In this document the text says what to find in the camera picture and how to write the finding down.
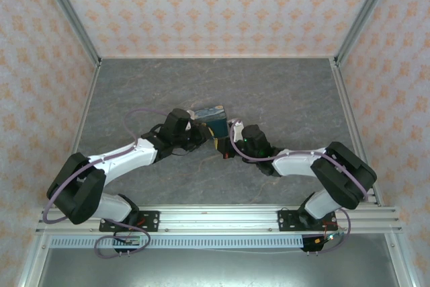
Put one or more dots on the aluminium side frame rail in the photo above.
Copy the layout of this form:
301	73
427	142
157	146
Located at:
352	125
82	122

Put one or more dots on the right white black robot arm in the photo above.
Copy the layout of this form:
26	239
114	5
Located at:
295	164

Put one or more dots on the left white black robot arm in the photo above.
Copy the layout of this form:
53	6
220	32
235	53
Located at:
134	157

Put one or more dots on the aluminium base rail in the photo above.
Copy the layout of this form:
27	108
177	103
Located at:
215	219

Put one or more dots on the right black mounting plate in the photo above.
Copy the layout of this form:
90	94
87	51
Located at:
289	220

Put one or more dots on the starry night print box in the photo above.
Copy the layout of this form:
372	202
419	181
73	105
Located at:
215	119

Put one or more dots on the aluminium frame post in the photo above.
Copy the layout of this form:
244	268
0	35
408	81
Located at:
366	11
67	13

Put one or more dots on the black mounting plate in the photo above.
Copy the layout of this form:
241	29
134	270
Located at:
289	220
148	221

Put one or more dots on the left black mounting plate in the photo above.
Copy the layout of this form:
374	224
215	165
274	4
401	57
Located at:
148	221

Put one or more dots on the grey metal sheet panel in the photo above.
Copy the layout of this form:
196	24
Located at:
215	268

